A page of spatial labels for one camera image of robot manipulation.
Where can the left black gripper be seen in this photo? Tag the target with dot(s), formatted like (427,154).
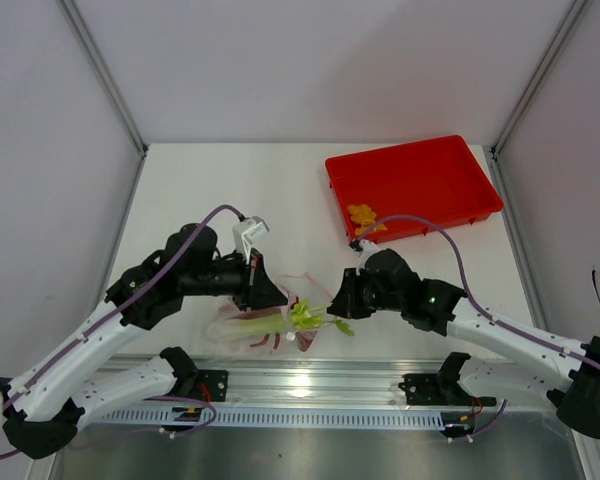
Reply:
(249,295)

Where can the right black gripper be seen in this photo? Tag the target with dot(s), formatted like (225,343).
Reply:
(346,303)

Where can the green white celery stalk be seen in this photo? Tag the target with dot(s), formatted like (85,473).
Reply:
(293,319)

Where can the clear pink-dotted zip bag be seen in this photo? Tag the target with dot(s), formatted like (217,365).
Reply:
(295,287)

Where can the red toy lobster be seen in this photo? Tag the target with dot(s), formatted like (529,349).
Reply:
(269,345)

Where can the yellow pasta pile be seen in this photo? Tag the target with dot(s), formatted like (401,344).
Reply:
(364,220)

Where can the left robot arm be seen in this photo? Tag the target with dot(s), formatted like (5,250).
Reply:
(46,407)

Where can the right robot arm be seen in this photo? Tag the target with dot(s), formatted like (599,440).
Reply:
(543,370)

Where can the red plastic tray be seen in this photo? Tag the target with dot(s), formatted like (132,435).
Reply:
(437,179)

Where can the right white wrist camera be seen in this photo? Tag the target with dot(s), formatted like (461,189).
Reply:
(364,250)

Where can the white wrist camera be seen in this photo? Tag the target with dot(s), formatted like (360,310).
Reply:
(247,232)
(364,250)

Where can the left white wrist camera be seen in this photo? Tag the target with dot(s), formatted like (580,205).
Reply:
(247,232)

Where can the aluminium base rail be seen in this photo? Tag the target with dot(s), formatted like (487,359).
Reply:
(335,384)

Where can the white slotted cable duct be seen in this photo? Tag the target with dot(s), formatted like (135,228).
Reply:
(237,416)

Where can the right aluminium frame post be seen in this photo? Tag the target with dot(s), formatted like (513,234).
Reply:
(559,40)

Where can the aluminium frame post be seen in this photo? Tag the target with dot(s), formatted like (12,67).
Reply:
(559,40)
(94,57)

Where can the left aluminium frame post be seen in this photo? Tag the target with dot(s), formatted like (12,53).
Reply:
(94,57)

